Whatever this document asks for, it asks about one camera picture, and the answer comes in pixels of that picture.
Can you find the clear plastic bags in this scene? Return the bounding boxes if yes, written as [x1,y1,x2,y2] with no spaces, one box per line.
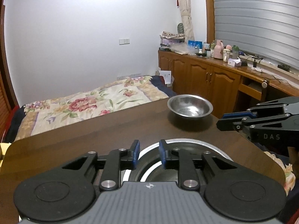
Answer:
[169,43,199,55]

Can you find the white tissue box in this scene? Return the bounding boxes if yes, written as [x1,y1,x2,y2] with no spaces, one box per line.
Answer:
[228,58,242,68]

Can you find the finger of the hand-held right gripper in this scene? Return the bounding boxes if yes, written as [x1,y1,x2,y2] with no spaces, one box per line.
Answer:
[216,113,289,134]
[222,97,288,120]

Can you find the dark clothes pile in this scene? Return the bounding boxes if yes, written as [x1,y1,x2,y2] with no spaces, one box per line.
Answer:
[3,105,26,143]

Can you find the small steel bowl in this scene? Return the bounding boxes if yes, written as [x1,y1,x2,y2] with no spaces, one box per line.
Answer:
[167,94,214,119]

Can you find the large steel bowl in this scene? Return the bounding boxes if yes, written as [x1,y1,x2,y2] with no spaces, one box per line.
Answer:
[120,138,234,183]

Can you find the folded patterned fabric pile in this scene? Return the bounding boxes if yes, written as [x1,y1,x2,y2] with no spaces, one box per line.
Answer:
[160,31,185,45]

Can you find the white paper box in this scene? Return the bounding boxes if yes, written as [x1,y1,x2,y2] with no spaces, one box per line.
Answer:
[159,69,172,86]

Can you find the wall outlet strip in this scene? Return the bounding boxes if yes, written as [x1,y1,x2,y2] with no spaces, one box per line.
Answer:
[116,73,142,80]

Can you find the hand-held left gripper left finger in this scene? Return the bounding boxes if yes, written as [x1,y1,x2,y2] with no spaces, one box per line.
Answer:
[62,139,141,191]

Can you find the wooden cabinet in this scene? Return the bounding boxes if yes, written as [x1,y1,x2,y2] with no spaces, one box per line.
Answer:
[158,49,299,122]

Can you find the pink thermos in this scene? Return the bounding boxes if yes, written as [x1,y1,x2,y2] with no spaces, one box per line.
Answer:
[213,40,224,59]

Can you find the beige curtain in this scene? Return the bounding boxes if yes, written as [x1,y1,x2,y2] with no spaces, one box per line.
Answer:
[174,0,196,43]

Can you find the floral cloth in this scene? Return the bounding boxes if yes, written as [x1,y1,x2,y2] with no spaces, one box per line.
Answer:
[264,150,295,193]

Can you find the grey window blind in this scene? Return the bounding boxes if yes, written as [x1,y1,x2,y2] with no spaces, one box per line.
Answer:
[211,0,299,72]

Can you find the dark blue bedding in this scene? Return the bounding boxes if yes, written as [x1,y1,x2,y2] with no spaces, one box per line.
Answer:
[149,75,174,96]

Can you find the floral bed blanket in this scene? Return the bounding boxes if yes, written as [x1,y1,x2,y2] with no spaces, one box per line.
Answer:
[17,75,176,137]

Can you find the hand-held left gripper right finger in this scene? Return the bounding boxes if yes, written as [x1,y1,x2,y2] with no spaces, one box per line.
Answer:
[158,139,237,190]

